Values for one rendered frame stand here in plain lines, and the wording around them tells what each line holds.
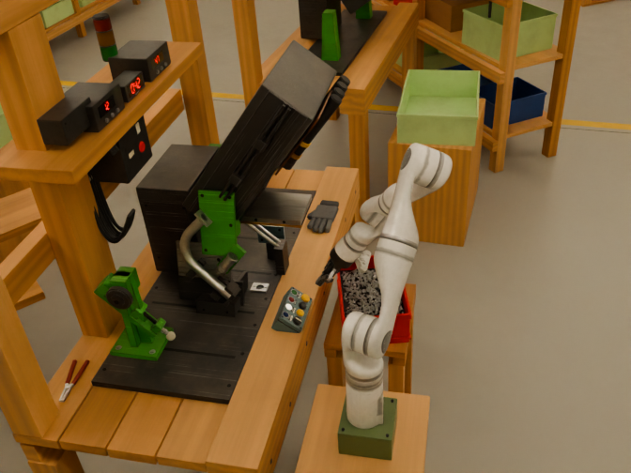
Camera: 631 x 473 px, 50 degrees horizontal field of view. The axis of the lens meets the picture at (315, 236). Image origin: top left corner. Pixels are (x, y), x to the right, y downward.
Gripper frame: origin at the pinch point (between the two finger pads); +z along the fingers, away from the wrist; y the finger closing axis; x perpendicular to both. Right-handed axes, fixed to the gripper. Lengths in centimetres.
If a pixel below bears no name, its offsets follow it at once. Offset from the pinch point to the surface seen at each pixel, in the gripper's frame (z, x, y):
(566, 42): -37, 89, -272
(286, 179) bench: 29, -19, -79
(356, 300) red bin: 5.5, 15.2, -7.2
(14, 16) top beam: -34, -102, 18
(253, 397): 15.3, -2.7, 39.2
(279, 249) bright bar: 10.0, -14.0, -14.2
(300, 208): -3.7, -15.7, -20.6
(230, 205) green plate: -2.6, -35.6, -4.3
